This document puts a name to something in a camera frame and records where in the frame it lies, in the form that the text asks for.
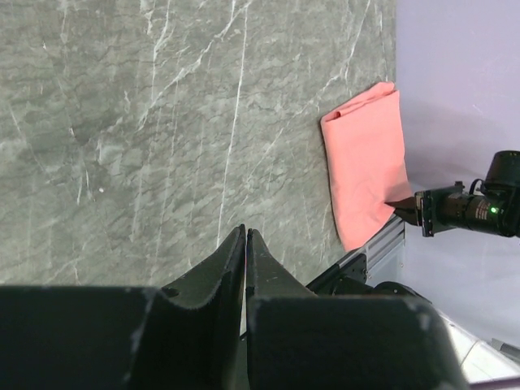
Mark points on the aluminium rail frame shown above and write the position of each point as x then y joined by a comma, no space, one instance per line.
379,260

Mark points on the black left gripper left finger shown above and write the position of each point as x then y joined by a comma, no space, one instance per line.
183,335

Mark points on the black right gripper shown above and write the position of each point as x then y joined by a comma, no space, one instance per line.
490,206

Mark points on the salmon pink t shirt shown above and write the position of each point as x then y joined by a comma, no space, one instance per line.
365,151

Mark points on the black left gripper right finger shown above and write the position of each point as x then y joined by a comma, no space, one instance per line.
297,339

